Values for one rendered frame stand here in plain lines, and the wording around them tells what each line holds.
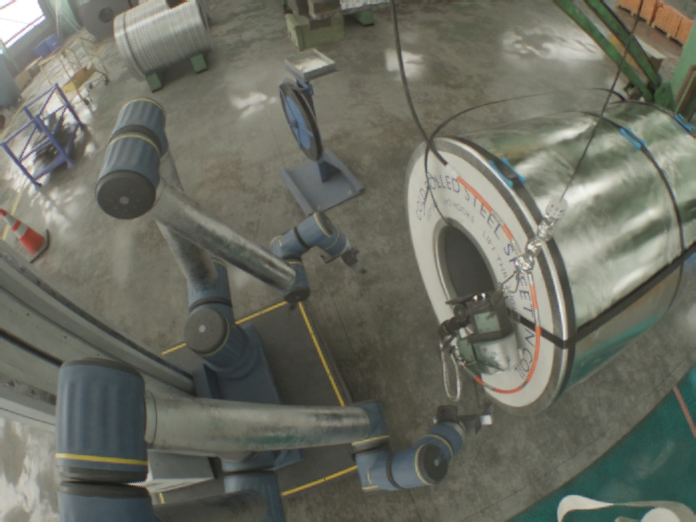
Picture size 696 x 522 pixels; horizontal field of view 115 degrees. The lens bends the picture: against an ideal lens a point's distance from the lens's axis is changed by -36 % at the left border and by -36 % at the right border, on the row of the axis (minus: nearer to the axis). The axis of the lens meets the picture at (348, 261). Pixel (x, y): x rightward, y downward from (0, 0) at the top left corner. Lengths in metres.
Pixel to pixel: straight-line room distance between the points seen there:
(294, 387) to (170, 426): 1.23
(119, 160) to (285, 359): 1.31
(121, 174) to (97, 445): 0.53
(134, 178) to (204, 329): 0.79
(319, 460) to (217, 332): 0.76
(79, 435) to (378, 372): 1.79
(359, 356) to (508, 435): 1.02
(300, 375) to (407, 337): 0.73
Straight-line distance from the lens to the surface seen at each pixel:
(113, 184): 0.80
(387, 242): 2.46
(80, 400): 0.53
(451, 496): 2.08
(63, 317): 1.08
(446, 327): 1.29
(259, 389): 1.64
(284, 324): 1.87
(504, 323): 1.12
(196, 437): 0.61
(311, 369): 1.76
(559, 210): 0.66
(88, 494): 0.53
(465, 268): 1.73
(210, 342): 1.38
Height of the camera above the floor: 2.03
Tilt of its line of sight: 58 degrees down
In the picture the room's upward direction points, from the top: 10 degrees counter-clockwise
